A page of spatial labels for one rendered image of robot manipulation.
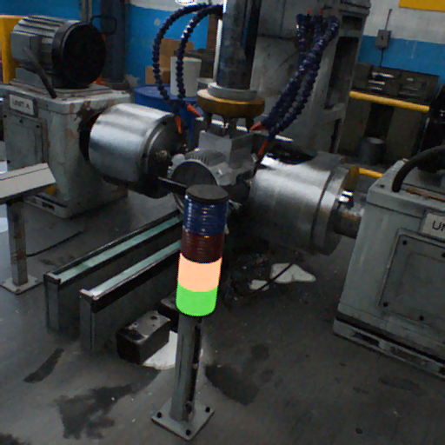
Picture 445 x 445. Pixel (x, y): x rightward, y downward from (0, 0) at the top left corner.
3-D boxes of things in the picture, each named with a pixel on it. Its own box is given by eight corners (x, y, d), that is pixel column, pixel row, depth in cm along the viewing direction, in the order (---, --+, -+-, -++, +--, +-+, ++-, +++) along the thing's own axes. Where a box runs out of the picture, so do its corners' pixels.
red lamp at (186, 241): (195, 241, 72) (198, 214, 70) (229, 254, 69) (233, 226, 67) (172, 255, 67) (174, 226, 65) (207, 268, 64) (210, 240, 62)
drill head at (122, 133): (112, 162, 164) (113, 89, 153) (198, 191, 148) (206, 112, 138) (55, 178, 144) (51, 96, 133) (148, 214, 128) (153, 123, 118)
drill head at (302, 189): (255, 209, 139) (268, 127, 129) (394, 255, 122) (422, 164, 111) (210, 237, 119) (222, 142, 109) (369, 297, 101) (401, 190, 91)
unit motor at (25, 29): (44, 136, 173) (38, 11, 156) (110, 156, 159) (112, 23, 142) (-21, 148, 153) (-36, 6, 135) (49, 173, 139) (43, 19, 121)
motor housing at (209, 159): (202, 194, 144) (208, 134, 137) (255, 212, 136) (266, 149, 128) (162, 212, 128) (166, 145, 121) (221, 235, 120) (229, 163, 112)
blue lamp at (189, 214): (198, 214, 70) (201, 185, 68) (233, 226, 67) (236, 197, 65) (174, 226, 65) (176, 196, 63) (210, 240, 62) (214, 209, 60)
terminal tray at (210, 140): (219, 149, 136) (222, 125, 133) (250, 158, 132) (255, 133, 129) (195, 157, 127) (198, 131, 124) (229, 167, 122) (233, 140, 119)
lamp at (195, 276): (193, 266, 73) (195, 241, 72) (225, 279, 71) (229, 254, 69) (169, 282, 69) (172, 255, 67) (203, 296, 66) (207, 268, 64)
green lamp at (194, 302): (190, 290, 75) (193, 266, 73) (222, 304, 73) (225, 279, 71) (168, 307, 70) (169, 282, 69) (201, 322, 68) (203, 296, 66)
